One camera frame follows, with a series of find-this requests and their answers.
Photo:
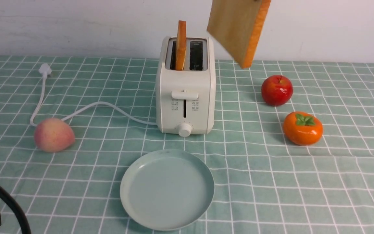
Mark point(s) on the toast slice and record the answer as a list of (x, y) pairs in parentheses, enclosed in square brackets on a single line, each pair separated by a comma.
[(181, 45), (237, 26)]

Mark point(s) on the white two-slot toaster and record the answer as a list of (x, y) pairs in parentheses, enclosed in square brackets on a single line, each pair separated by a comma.
[(185, 100)]

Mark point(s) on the light green round plate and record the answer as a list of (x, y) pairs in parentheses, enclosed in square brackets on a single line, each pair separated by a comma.
[(167, 189)]

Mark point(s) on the red apple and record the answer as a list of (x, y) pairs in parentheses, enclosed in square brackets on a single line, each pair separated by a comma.
[(276, 90)]

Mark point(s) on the orange persimmon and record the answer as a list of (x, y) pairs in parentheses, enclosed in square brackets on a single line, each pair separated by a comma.
[(302, 128)]

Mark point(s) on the pink peach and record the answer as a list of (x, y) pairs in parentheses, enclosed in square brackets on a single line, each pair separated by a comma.
[(53, 135)]

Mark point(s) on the green checkered tablecloth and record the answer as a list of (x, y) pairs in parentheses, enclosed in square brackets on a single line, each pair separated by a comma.
[(264, 183)]

